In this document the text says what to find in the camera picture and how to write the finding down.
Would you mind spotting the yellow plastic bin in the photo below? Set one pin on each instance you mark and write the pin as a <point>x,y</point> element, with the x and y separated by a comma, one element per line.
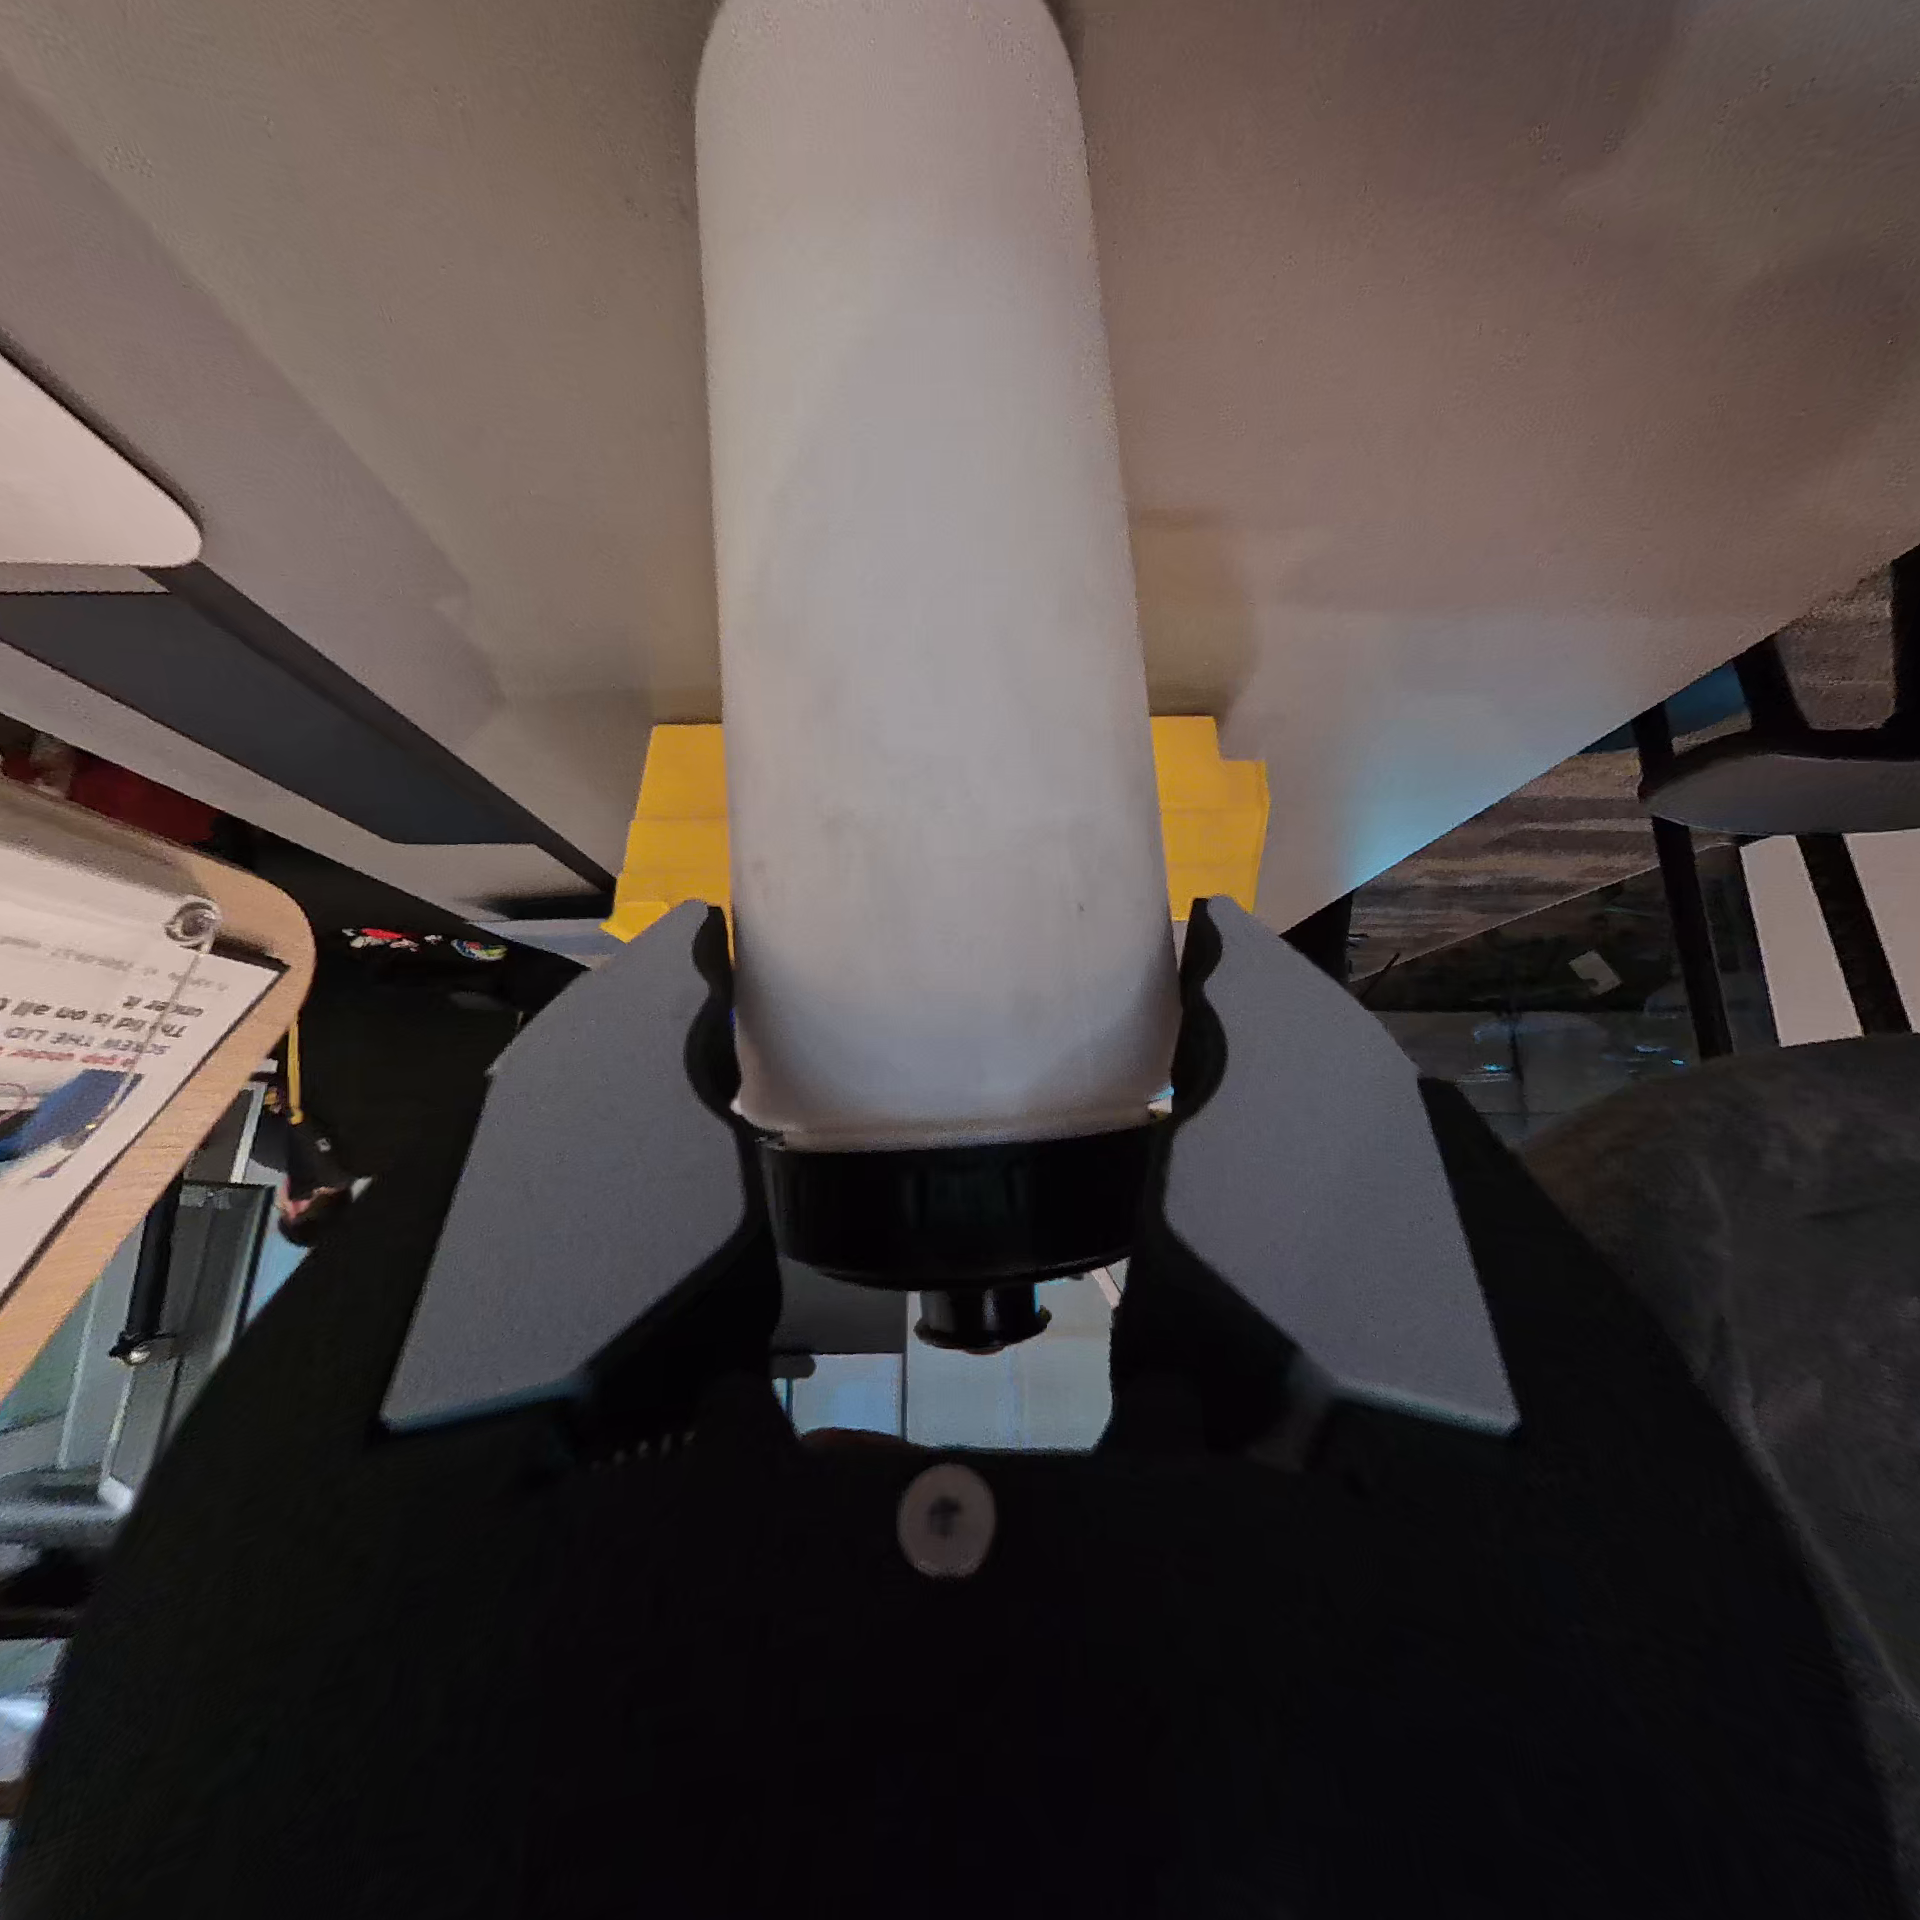
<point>675,841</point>

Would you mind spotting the instruction sheet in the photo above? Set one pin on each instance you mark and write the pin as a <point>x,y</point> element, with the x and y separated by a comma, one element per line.
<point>89,1050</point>

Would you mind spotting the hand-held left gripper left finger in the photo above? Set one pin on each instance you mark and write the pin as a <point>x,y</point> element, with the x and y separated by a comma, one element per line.
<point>569,1187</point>

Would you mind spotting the white plastic bottle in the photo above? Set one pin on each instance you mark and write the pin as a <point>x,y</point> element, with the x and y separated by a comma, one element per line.
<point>931,597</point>

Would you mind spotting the black bottle lid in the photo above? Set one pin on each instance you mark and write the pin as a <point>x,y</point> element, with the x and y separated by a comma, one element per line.
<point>945,1214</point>

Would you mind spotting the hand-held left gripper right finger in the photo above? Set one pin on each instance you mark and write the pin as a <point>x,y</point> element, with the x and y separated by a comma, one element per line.
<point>1319,1198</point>

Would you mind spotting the wooden clipboard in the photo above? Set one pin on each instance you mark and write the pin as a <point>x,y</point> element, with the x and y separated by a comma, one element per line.
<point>226,1078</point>

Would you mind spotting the black metal frame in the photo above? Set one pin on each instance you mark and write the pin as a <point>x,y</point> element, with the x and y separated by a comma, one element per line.
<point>1696,900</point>

